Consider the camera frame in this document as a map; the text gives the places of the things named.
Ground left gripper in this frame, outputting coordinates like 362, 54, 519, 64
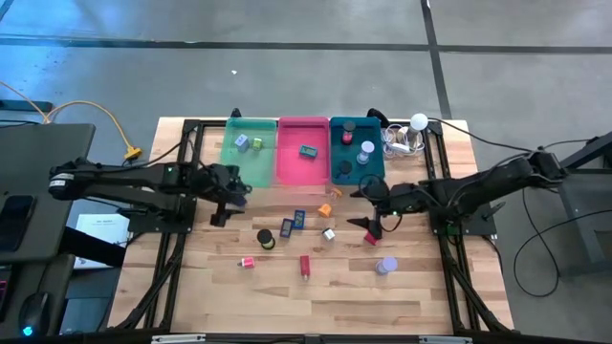
195, 163, 253, 228

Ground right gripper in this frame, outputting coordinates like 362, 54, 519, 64
346, 183, 426, 240

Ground orange capped hourglass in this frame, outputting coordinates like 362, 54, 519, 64
317, 187, 344, 219

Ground purple capped hourglass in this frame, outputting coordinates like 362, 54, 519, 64
374, 256, 399, 277
356, 140, 377, 166

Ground black capped yellow sand hourglass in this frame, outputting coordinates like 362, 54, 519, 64
256, 227, 276, 251

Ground green plastic bin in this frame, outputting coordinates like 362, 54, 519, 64
218, 118, 278, 188

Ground teal plastic bin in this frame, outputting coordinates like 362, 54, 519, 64
328, 116, 386, 186

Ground pink plastic bin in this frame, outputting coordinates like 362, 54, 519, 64
275, 117, 332, 186

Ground white light bulb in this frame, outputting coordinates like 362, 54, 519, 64
404, 112, 430, 144

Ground white booklet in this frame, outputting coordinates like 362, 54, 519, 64
66, 213, 131, 271

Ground black bar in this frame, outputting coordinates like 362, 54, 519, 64
60, 226, 128, 269

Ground dark grey desk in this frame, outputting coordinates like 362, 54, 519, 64
0, 122, 97, 264

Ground grey metal table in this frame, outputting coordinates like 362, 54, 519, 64
528, 131, 612, 278

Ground black smartphone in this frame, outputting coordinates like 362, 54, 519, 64
0, 194, 37, 253

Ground black power strip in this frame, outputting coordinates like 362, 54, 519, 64
0, 98, 55, 114

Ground black computer mouse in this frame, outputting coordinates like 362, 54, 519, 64
18, 290, 52, 335

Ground white coiled cable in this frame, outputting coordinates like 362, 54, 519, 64
381, 122, 426, 160

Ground black aluminium table frame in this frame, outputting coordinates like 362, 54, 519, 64
107, 117, 515, 335

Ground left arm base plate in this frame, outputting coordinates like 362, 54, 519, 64
117, 198, 197, 235

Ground yellow cable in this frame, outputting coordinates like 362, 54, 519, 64
0, 79, 143, 161

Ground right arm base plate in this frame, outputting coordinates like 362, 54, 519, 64
429, 203, 507, 238

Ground thin black cable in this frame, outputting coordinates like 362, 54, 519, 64
426, 116, 544, 154

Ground silver bracket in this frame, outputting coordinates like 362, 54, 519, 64
419, 335, 473, 344
151, 333, 207, 344

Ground black floor cable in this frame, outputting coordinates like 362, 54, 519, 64
512, 138, 612, 298

